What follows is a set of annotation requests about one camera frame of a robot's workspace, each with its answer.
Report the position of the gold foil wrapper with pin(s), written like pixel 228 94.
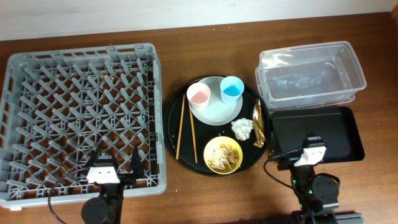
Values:
pixel 258 124

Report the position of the yellow bowl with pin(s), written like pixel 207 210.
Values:
pixel 215 142

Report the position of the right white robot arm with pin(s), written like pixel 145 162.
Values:
pixel 317 193

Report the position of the food scraps and rice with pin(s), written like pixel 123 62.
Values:
pixel 223 158

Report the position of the clear plastic bin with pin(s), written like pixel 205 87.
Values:
pixel 309 76

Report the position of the grey plastic dishwasher rack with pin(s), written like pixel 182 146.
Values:
pixel 58 107

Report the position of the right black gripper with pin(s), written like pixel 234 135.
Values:
pixel 283 165

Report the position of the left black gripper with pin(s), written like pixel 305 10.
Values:
pixel 125 178

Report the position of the light blue plastic cup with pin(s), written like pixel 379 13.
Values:
pixel 231 88

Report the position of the white paper napkin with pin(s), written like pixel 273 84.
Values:
pixel 242 128

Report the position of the round black serving tray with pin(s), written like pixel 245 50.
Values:
pixel 194 160

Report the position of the black rectangular waste tray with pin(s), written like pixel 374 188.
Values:
pixel 336 126

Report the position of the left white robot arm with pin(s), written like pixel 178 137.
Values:
pixel 107 206

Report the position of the pink plastic cup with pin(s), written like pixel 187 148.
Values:
pixel 198 95

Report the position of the light grey round plate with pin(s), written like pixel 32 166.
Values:
pixel 217 112

